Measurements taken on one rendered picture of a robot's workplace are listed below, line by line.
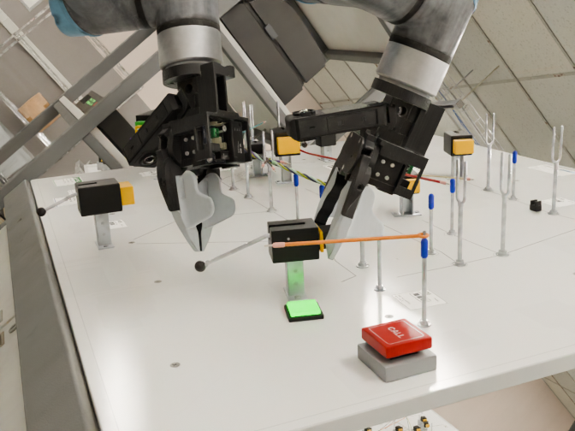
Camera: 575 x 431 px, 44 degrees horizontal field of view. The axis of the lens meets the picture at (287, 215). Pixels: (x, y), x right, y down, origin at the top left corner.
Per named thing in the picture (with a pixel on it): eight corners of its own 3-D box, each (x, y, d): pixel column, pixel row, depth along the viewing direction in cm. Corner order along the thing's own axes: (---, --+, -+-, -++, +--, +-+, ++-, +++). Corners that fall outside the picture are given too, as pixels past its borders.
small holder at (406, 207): (411, 203, 125) (411, 162, 123) (423, 217, 116) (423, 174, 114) (384, 204, 125) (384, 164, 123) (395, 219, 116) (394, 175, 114)
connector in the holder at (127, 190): (117, 200, 111) (115, 182, 111) (130, 198, 112) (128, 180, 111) (121, 205, 108) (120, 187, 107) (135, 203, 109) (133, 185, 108)
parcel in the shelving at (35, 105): (15, 109, 718) (37, 90, 721) (19, 109, 757) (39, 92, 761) (38, 133, 726) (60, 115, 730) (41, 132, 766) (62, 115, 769)
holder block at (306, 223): (268, 252, 88) (266, 221, 86) (313, 248, 88) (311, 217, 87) (272, 263, 84) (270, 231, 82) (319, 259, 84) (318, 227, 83)
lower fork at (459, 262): (470, 265, 94) (471, 160, 90) (458, 268, 93) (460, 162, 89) (460, 261, 96) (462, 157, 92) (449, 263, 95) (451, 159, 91)
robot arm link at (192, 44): (143, 38, 84) (192, 50, 90) (146, 76, 83) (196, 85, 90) (187, 20, 79) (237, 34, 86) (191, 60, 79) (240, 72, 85)
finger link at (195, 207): (209, 249, 78) (202, 166, 79) (172, 253, 82) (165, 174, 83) (228, 248, 81) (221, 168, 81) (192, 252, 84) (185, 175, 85)
